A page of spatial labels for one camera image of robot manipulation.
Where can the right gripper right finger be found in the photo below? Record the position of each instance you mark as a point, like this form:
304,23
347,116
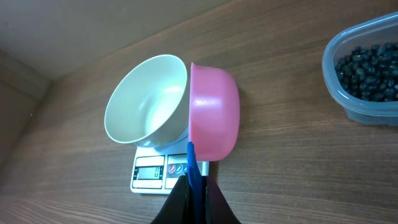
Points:
216,208

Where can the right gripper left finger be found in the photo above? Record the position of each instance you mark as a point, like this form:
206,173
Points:
175,208

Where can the white bowl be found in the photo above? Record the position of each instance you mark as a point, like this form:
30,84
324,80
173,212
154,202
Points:
149,107

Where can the pink scoop blue handle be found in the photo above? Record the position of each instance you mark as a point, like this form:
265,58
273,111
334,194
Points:
214,116

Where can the white digital kitchen scale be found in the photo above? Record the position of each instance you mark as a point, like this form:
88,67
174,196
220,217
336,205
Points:
157,169

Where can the clear plastic container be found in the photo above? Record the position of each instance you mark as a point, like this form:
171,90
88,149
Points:
376,31

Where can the black beans pile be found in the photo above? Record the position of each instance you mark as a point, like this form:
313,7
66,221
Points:
370,74

